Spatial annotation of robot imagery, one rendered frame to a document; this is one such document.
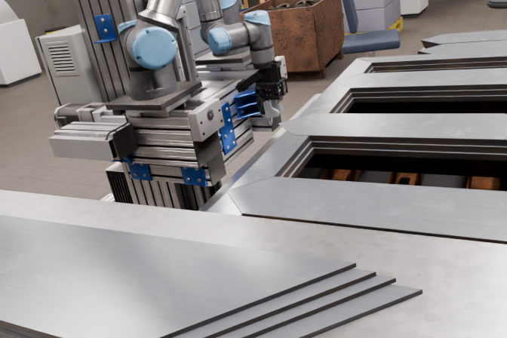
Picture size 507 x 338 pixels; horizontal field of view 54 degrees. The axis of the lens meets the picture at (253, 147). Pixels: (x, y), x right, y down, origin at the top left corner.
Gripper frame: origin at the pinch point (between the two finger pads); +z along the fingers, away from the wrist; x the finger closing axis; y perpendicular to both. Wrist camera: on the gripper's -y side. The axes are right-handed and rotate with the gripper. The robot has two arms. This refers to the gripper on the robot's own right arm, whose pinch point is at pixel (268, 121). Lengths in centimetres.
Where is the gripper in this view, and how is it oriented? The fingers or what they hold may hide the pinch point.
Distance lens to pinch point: 163.5
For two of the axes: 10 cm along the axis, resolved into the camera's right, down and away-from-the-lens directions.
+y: 8.9, 0.3, -4.6
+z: 1.7, 9.1, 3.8
